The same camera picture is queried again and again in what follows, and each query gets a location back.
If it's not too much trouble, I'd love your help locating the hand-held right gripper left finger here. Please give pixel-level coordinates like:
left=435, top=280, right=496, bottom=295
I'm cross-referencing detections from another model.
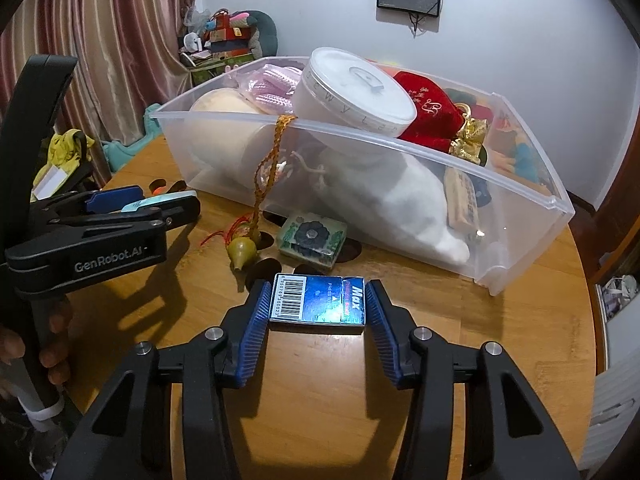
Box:
left=52, top=280, right=273, bottom=480

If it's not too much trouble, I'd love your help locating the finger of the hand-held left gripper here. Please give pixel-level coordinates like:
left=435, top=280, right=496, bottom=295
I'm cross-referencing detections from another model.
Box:
left=32, top=186, right=145, bottom=221
left=20, top=192, right=201, bottom=256

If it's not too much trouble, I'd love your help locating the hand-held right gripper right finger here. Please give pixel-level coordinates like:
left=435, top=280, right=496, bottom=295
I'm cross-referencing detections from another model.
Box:
left=367, top=280, right=581, bottom=480

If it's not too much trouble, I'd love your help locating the blue printed small box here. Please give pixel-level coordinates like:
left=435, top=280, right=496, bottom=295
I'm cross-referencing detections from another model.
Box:
left=268, top=273, right=369, bottom=335

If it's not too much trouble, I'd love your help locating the beige plastic jar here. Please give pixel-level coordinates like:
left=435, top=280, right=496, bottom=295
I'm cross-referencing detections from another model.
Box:
left=184, top=88, right=271, bottom=176

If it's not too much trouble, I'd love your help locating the white cloth drawstring bag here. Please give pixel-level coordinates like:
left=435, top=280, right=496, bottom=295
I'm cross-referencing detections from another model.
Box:
left=280, top=145, right=471, bottom=263

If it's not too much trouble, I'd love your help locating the clear plastic storage bin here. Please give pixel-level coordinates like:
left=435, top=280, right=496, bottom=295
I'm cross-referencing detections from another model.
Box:
left=145, top=56, right=575, bottom=297

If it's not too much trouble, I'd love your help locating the wooden comb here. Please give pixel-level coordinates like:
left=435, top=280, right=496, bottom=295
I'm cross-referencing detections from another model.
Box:
left=444, top=167, right=482, bottom=233

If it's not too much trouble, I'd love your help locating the pink braided rope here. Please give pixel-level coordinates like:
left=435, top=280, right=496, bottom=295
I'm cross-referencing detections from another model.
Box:
left=235, top=62, right=306, bottom=116

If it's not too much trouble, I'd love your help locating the gold ornament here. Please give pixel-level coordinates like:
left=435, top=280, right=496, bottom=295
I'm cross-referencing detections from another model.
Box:
left=449, top=102, right=493, bottom=163

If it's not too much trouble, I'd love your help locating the red fabric pouch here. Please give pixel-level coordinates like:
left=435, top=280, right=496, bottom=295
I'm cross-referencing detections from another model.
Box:
left=392, top=71, right=466, bottom=153

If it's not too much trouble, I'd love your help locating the white round lidded container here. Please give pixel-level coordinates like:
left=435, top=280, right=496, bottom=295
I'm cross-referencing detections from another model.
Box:
left=292, top=47, right=418, bottom=138

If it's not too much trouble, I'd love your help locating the wooden desktop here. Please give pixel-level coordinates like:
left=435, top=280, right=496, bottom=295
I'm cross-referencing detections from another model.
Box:
left=65, top=135, right=598, bottom=480

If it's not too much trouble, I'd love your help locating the person's left hand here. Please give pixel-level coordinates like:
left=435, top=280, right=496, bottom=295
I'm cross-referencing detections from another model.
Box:
left=0, top=305, right=72, bottom=386

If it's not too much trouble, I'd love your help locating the teal rocking horse toy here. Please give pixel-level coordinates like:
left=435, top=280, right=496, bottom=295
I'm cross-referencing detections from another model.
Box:
left=100, top=102, right=166, bottom=166

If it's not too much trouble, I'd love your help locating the yellow cloth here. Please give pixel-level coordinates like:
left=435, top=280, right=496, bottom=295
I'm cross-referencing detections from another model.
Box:
left=30, top=129, right=96, bottom=201

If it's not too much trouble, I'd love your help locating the green patterned small box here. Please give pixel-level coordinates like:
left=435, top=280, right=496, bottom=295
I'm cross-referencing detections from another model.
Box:
left=277, top=212, right=348, bottom=266

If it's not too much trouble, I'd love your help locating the green cardboard box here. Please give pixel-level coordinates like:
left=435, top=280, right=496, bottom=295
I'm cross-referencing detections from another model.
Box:
left=190, top=55, right=251, bottom=88

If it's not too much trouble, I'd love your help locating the pink striped curtain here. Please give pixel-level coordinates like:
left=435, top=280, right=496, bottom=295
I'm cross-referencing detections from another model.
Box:
left=0, top=0, right=206, bottom=201

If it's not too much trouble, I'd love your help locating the patchwork plush toy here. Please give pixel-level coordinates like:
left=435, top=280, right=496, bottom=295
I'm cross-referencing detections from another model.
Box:
left=205, top=10, right=251, bottom=58

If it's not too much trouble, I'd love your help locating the grey plush toy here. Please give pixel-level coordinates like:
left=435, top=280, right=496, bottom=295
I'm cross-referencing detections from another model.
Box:
left=247, top=9, right=278, bottom=58

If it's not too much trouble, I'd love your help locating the colourful printed bedding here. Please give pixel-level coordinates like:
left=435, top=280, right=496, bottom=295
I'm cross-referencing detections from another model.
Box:
left=492, top=115, right=543, bottom=183

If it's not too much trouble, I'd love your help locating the white cabinet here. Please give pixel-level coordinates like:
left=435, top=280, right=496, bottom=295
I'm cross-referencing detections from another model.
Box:
left=590, top=345, right=640, bottom=466

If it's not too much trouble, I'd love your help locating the gourd pendant with orange cord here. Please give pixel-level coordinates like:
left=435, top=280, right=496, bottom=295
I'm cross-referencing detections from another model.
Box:
left=200, top=115, right=298, bottom=273

